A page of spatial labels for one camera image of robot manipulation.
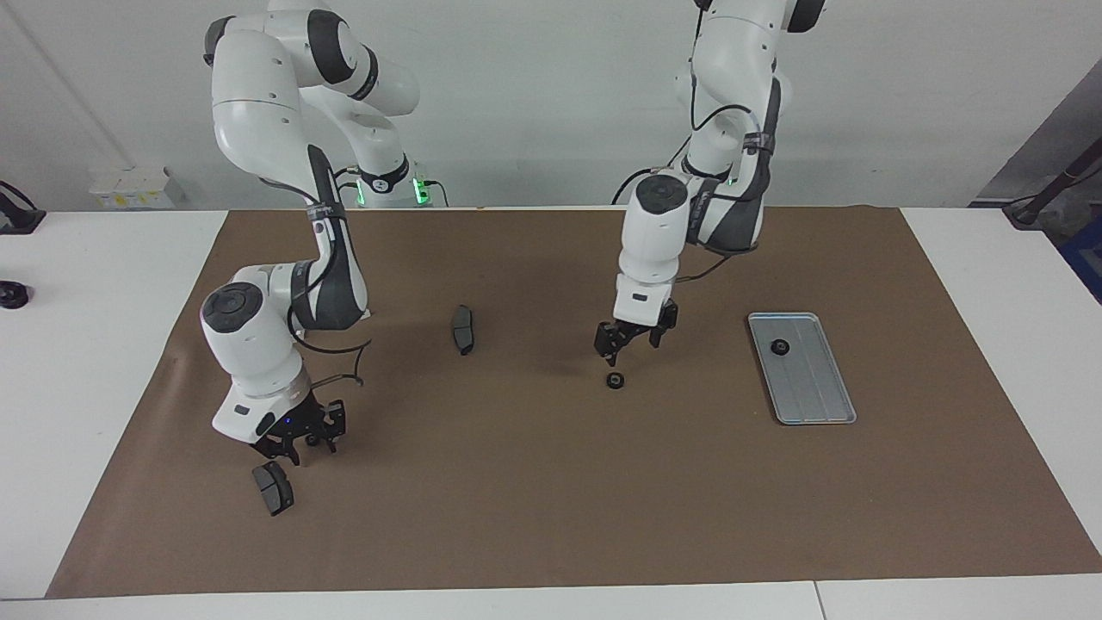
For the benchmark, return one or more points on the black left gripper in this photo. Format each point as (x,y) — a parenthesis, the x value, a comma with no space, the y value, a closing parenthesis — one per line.
(637,331)

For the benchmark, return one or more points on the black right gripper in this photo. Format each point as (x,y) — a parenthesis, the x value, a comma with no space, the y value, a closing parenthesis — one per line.
(301,420)

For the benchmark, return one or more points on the black round knob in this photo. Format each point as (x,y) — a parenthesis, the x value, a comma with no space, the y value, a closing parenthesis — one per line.
(12,295)

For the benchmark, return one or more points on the black stand pole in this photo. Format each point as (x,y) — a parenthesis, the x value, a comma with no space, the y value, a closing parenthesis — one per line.
(1055,185)

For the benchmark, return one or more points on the long dark grey brake pad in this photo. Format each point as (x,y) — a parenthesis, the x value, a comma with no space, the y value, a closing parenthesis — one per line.
(463,330)

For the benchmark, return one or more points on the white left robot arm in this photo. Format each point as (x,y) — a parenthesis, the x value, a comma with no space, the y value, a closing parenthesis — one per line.
(650,250)

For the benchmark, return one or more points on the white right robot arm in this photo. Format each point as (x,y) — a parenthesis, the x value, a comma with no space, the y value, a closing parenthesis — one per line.
(258,344)

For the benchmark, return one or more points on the blue box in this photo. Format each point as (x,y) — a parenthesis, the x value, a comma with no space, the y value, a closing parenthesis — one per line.
(1086,258)

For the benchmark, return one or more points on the brown table mat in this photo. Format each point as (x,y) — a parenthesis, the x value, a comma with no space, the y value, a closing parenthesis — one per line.
(560,482)

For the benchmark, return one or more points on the large black bearing gear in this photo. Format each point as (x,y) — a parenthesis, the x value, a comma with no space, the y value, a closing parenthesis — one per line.
(615,380)
(781,348)

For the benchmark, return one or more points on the silver metal tray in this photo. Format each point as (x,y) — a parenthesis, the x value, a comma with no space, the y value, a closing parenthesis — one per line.
(818,387)

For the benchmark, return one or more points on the white wall socket box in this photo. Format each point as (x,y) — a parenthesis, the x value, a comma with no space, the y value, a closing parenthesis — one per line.
(129,188)

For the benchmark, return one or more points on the black table clamp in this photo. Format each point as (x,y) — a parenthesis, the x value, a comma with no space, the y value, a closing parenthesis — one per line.
(17,220)

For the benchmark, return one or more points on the short dark grey brake pad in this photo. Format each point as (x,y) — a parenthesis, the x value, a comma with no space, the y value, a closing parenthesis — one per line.
(274,489)

